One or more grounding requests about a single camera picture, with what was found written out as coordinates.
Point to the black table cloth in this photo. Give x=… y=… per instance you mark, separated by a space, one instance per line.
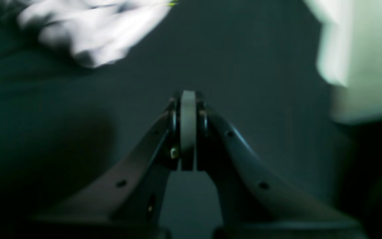
x=62 y=126

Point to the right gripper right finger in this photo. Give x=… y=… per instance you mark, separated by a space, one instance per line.
x=257 y=202

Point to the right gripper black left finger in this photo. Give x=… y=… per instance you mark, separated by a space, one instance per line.
x=125 y=202

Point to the white bin at right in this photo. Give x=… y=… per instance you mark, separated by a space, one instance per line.
x=350 y=57

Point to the light pink T-shirt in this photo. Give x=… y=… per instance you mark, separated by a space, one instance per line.
x=93 y=32

